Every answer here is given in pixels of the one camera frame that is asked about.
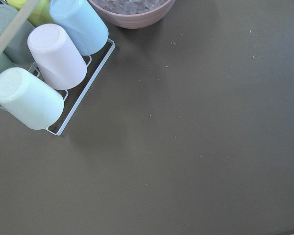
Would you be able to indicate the pink cup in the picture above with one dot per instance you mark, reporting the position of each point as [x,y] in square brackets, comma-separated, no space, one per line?
[56,56]

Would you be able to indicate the pink bowl with ice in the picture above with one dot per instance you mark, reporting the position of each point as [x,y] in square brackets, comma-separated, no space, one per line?
[132,14]

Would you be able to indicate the white cup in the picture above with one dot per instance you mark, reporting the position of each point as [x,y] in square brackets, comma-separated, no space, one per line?
[29,99]

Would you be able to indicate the light blue cup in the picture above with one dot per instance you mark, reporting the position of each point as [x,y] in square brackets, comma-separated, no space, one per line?
[81,22]

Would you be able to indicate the yellow cup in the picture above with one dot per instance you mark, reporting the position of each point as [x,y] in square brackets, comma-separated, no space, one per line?
[39,16]

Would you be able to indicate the grey cup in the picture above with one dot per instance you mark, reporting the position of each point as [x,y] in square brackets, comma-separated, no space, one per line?
[16,34]

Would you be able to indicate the white wire cup rack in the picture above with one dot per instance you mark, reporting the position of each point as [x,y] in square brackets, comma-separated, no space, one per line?
[74,96]

